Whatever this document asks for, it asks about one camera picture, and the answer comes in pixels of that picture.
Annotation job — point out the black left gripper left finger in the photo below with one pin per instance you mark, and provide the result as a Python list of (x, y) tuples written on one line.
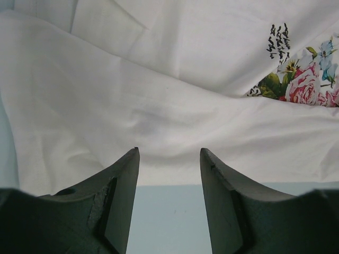
[(93, 216)]

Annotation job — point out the white floral print t-shirt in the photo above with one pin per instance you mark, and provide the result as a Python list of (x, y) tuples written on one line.
[(82, 82)]

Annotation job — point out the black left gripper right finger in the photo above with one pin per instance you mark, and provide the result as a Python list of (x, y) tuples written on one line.
[(245, 216)]

